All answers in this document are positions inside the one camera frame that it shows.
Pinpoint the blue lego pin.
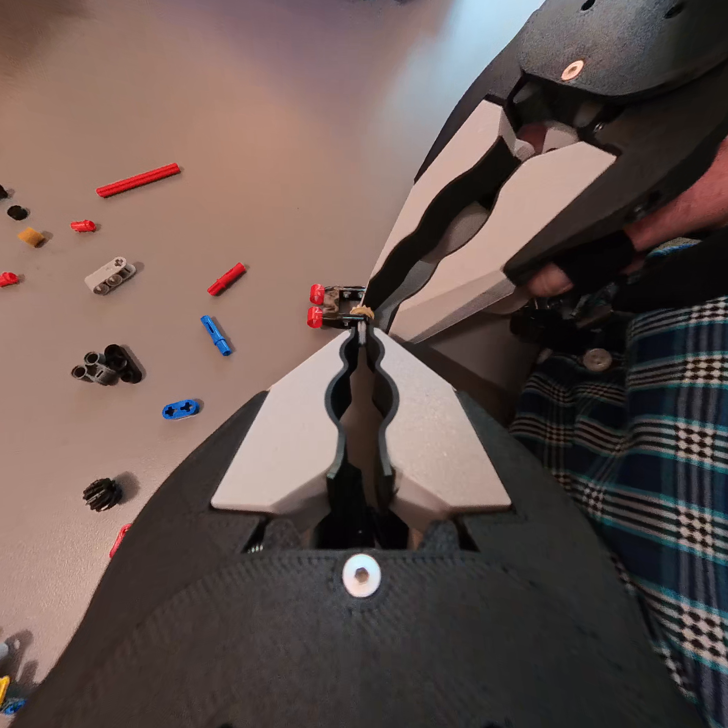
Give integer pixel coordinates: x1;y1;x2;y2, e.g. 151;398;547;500
199;314;233;358

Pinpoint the black grey lego connector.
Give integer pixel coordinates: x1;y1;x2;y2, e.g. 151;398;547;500
71;344;144;387

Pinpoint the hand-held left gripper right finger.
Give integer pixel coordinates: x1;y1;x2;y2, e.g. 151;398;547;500
367;327;513;549

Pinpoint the black lego frame piece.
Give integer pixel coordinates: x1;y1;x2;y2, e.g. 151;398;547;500
320;284;369;332

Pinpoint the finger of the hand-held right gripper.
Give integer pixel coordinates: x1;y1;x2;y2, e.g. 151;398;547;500
375;141;619;345
363;99;521;306

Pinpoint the black badge reel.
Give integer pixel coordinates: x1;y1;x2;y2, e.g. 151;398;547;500
508;281;622;347

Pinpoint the black lego gear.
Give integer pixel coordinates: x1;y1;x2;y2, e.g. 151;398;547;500
82;477;124;513

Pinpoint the black lanyard strap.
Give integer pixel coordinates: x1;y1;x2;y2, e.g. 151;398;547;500
611;227;728;315

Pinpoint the lego car chassis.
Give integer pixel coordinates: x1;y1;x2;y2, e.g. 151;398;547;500
0;637;28;717

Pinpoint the person's right hand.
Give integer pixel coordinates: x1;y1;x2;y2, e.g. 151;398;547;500
526;181;728;299

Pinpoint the light grey lego liftarm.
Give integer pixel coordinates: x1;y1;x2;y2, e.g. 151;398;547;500
84;256;138;297

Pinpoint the long red lego axle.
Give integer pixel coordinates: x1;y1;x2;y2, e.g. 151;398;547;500
96;163;182;199

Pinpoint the blue plaid shirt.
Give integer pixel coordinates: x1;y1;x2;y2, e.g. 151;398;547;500
508;236;728;728

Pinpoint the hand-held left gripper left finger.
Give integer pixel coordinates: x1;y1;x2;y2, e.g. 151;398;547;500
210;330;365;549

